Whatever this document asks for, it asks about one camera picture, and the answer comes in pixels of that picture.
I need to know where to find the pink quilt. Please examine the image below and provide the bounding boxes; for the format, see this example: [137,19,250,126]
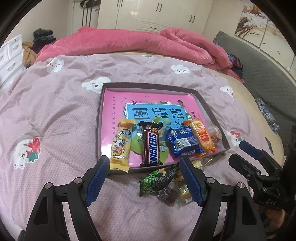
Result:
[36,26,244,83]

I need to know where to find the yellow cow candy bar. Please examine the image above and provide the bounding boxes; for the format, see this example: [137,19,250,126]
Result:
[110,118,137,172]

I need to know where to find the white wardrobe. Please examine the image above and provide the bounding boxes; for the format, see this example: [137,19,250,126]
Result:
[69,0,215,35]

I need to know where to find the white drawer cabinet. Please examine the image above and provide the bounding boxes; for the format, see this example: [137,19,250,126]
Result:
[1,34,23,87]

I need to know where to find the orange rice cracker packet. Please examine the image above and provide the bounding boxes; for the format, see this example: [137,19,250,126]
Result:
[183,118,216,153]

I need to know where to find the grey headboard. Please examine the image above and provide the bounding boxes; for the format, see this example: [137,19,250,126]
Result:
[214,31,295,154]

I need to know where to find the lilac patterned bed sheet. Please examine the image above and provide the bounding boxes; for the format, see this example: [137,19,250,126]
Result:
[1,54,283,240]

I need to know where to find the wall painting panels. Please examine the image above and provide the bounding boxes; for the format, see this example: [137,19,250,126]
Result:
[234,1,295,71]

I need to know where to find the blue biscuit packet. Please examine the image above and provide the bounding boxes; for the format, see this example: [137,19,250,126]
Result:
[166,127,205,158]

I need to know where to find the yellow clear wrapped cake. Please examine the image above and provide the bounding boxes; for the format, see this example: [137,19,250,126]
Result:
[175,176,193,204]

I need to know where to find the clear green candy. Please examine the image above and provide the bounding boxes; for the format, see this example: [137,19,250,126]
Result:
[152,116,171,132]

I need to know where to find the pink book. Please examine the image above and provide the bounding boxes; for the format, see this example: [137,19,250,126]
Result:
[100,88,208,157]

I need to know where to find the Snickers bar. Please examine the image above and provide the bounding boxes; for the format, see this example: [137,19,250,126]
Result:
[139,121,163,167]

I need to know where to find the dark clothes pile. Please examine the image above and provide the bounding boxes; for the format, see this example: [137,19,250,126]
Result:
[31,28,56,54]

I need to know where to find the dark small candy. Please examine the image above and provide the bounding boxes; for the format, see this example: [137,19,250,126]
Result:
[157,187,178,206]

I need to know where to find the green black snack packet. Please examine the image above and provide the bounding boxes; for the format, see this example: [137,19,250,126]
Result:
[139,164,180,196]

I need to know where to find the grey shallow box tray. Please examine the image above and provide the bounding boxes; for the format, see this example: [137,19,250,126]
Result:
[95,82,231,175]

